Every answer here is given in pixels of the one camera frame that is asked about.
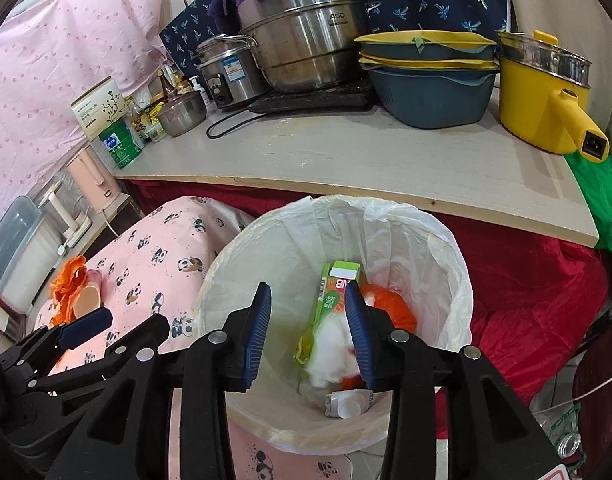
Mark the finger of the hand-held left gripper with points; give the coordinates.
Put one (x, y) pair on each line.
(88, 325)
(146, 332)

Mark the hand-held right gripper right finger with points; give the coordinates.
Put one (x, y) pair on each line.
(360, 340)

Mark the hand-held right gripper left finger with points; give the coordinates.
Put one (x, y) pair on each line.
(256, 335)

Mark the white tissue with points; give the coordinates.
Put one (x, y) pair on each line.
(331, 350)

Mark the yellow green snack packet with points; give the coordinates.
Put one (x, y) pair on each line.
(331, 295)

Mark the trash bin with white liner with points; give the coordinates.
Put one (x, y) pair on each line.
(426, 260)

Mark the pink panda tablecloth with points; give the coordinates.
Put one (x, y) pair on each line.
(151, 260)

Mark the white dish box clear lid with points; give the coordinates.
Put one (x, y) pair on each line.
(21, 255)

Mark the pink electric kettle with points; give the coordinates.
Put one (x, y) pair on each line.
(93, 180)

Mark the red cloth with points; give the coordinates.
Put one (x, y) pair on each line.
(526, 300)

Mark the green tin can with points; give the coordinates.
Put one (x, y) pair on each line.
(121, 145)

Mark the beige box with plant print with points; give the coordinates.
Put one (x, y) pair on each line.
(96, 110)

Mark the yellow label jar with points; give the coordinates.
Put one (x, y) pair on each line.
(156, 114)

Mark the small steel pot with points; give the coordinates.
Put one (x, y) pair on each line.
(183, 115)

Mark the clear plastic bottle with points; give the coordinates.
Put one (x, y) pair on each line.
(566, 440)

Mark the black induction cooker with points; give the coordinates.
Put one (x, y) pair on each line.
(316, 97)

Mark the dark sauce bottle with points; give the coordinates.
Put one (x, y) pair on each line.
(168, 85)

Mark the large blue basin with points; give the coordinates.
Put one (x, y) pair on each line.
(426, 100)

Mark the maroon cloth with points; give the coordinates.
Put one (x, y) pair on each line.
(601, 410)

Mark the white pump bottle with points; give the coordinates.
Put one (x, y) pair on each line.
(195, 84)

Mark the steel rice cooker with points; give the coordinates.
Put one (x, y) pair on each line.
(231, 75)

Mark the pink dotted curtain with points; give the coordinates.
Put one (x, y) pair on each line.
(61, 60)

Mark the blue basin yellow rim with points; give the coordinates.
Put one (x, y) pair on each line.
(436, 50)
(386, 63)

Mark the green cloth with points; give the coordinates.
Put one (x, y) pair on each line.
(606, 210)

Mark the yellow electric pot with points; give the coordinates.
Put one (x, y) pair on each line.
(531, 105)

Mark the large steel steamer pot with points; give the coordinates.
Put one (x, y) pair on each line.
(306, 35)

